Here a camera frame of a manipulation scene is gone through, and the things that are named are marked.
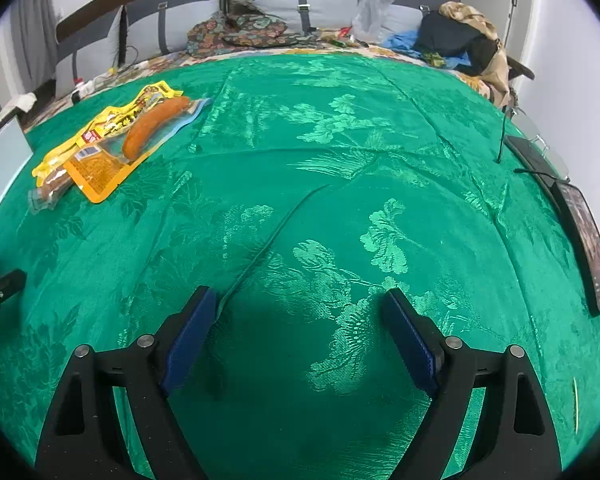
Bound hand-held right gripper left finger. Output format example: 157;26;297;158
34;285;218;480

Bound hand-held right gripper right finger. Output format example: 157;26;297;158
380;287;564;480

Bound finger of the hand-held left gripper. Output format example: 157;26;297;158
0;269;27;331

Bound brown sausage packet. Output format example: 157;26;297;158
27;169;76;212

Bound yellow sausage packet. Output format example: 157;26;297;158
32;81;185;179

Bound clear orange sausage packet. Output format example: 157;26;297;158
64;95;214;204

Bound white book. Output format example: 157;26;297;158
0;92;40;128

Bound green floral blanket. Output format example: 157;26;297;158
0;54;600;480

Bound black smartphone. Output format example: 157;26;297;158
551;181;600;317

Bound grey curtain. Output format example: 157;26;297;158
0;0;56;126

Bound clear eyeglasses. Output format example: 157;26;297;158
507;107;573;183

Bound patterned bedsheet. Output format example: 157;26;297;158
24;42;511;133

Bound blue cloth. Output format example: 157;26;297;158
382;30;473;70

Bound black clothing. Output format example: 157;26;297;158
416;10;501;78

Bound dark floral cloth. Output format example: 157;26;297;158
186;9;326;57

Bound clear plastic bag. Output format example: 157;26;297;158
351;0;397;45

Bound black hanging cable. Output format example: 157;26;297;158
495;0;523;165

